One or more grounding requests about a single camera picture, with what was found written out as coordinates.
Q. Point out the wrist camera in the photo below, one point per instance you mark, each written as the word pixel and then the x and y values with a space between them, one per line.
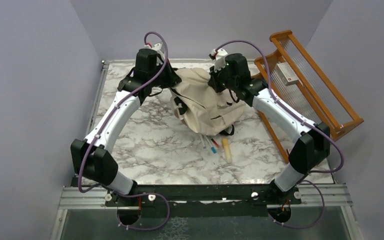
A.
pixel 159 48
pixel 218 54

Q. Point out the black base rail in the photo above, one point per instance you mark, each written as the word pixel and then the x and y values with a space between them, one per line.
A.
pixel 202 200

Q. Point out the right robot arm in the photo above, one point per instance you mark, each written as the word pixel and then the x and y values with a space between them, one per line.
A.
pixel 311 146

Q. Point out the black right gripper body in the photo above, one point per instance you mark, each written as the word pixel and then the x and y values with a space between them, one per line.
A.
pixel 222 81

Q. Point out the yellow pencil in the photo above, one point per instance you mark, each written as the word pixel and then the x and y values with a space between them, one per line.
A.
pixel 227 150

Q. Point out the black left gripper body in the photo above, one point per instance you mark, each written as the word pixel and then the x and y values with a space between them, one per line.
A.
pixel 165 79

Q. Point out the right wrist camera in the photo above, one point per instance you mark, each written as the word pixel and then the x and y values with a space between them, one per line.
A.
pixel 218 54

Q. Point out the wooden rack with clear slats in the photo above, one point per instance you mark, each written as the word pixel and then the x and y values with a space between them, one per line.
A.
pixel 314 96

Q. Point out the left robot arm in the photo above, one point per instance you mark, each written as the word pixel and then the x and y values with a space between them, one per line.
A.
pixel 91 156

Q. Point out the clear grey pen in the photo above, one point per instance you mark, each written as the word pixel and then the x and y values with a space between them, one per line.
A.
pixel 202 141

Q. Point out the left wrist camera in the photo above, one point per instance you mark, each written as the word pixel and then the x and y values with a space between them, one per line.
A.
pixel 159 48

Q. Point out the cream canvas backpack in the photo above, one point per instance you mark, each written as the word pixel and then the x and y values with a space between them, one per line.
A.
pixel 200 107

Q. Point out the small white red box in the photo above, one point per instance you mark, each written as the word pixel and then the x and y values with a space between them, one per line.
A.
pixel 286 74

